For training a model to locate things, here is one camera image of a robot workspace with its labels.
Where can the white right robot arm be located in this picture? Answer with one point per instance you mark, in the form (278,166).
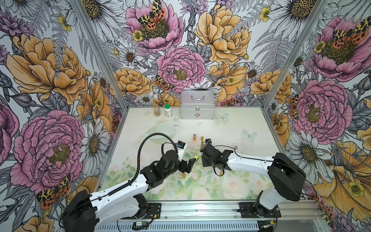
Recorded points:
(286,177)

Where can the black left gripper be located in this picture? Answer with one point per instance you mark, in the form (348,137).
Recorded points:
(182,168)

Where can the white bottle green cap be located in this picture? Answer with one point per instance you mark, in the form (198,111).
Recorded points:
(168,110)

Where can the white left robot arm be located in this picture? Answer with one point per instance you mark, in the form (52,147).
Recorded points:
(88,211)

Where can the silver aluminium first aid case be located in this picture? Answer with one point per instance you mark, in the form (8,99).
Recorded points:
(197,104)

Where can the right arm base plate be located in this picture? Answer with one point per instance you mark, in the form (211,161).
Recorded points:
(253,210)

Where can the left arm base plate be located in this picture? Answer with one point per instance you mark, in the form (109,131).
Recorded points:
(149,210)

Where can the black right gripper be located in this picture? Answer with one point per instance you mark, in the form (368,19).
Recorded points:
(205,162)

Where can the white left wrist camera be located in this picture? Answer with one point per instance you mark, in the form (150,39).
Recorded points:
(181,147)

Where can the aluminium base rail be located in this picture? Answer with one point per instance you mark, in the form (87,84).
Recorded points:
(224,216)

